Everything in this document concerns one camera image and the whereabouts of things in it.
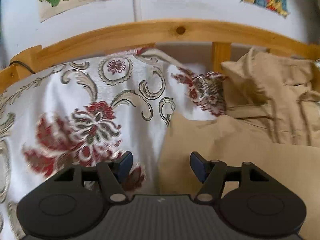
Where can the beige jacket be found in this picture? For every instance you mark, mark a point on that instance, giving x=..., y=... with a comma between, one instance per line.
x=271, y=120

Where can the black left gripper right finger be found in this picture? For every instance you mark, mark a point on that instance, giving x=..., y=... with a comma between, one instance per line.
x=212, y=176

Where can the white wall cable duct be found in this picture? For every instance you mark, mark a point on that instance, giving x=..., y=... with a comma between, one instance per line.
x=137, y=10

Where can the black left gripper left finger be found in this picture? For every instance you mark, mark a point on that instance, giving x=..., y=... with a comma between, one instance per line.
x=111, y=175

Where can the wooden bed frame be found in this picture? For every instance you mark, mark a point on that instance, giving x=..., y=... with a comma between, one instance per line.
x=147, y=34

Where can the white floral satin bedspread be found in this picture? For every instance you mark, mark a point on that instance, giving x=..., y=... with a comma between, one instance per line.
x=93, y=110

